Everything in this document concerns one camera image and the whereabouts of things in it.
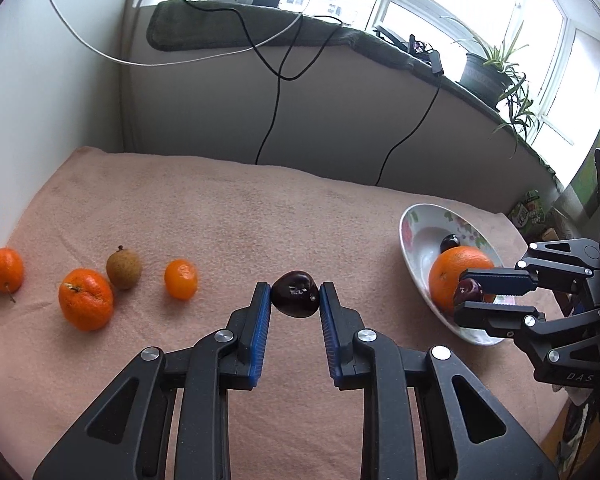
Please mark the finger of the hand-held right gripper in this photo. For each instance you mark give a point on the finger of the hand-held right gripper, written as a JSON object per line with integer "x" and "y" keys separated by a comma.
{"x": 505, "y": 282}
{"x": 495, "y": 320}

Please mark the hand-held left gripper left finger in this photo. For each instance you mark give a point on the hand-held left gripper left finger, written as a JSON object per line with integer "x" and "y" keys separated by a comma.
{"x": 260, "y": 335}

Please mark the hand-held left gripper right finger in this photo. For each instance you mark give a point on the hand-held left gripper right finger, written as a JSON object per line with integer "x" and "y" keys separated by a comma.
{"x": 330, "y": 335}

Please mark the dark red plum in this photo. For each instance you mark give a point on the dark red plum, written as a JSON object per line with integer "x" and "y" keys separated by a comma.
{"x": 467, "y": 292}
{"x": 449, "y": 243}
{"x": 293, "y": 294}

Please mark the large orange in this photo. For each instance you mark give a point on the large orange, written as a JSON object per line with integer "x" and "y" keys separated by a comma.
{"x": 450, "y": 270}

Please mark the floral white plate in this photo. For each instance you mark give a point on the floral white plate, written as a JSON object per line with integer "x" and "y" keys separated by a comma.
{"x": 420, "y": 245}

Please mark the green printed bag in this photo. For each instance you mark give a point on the green printed bag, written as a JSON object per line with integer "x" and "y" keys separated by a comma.
{"x": 527, "y": 212}

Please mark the small tangerine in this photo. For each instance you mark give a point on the small tangerine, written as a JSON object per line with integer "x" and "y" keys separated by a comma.
{"x": 6, "y": 270}
{"x": 181, "y": 280}

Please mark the peach blanket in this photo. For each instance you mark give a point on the peach blanket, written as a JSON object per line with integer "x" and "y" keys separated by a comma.
{"x": 230, "y": 220}

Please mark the brown longan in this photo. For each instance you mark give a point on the brown longan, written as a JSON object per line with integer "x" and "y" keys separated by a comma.
{"x": 124, "y": 270}

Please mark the medium tangerine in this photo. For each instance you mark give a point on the medium tangerine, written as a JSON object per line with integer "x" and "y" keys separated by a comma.
{"x": 86, "y": 300}

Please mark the potted spider plant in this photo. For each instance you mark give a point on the potted spider plant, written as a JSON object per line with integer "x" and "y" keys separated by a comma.
{"x": 480, "y": 77}

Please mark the white board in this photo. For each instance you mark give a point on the white board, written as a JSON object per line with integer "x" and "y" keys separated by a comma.
{"x": 55, "y": 110}

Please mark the green yellow wall painting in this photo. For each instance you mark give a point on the green yellow wall painting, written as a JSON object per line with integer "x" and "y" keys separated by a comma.
{"x": 582, "y": 185}

